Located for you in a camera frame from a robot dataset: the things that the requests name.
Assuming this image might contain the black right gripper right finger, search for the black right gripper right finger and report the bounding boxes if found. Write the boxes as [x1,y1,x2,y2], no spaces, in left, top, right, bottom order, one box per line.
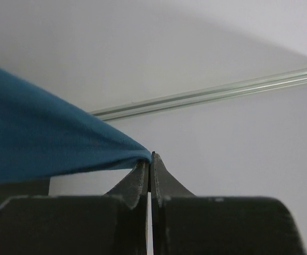
[150,153,306,254]

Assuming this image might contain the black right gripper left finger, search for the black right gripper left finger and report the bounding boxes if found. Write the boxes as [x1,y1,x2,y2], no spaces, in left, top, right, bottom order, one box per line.
[0,161,149,254]

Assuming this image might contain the blue t-shirt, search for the blue t-shirt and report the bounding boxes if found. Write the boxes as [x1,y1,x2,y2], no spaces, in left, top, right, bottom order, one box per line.
[0,69,151,184]

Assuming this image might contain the aluminium frame rail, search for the aluminium frame rail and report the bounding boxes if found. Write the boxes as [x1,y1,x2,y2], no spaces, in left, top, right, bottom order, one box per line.
[91,69,307,121]

